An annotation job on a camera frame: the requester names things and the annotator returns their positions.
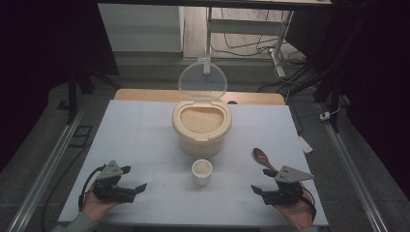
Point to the black curtain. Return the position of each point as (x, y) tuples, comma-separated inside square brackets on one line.
[(370, 64), (38, 64)]

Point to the white cabinet panel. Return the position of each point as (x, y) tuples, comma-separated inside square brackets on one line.
[(141, 29)]

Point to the aluminium rail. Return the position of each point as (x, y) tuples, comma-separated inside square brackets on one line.
[(354, 174), (48, 167)]

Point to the white desk frame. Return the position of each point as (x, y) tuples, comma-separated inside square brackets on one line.
[(245, 26)]

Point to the person's left hand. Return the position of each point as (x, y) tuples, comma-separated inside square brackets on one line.
[(95, 208)]

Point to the cream rice container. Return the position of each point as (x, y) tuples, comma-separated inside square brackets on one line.
[(201, 145)]

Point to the clear round container lid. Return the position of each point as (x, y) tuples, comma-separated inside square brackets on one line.
[(203, 80)]

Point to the brown wooden spoon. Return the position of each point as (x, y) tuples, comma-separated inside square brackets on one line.
[(259, 156)]

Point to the black metal stand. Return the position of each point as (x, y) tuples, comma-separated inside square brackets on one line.
[(72, 96)]

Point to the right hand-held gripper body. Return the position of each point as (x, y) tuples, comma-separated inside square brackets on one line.
[(288, 175)]

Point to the person's right hand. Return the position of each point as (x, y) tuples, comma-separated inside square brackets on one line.
[(299, 214)]

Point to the white paper label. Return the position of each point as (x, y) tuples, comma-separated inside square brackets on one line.
[(305, 145)]

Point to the small white box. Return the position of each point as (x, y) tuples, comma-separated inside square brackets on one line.
[(324, 115)]

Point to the white cup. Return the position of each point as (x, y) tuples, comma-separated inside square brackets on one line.
[(202, 179)]

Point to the white table sheet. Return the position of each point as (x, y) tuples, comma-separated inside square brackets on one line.
[(135, 145)]

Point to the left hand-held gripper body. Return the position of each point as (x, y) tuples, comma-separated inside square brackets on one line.
[(111, 172)]

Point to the white rice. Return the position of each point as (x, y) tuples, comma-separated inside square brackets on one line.
[(201, 120)]

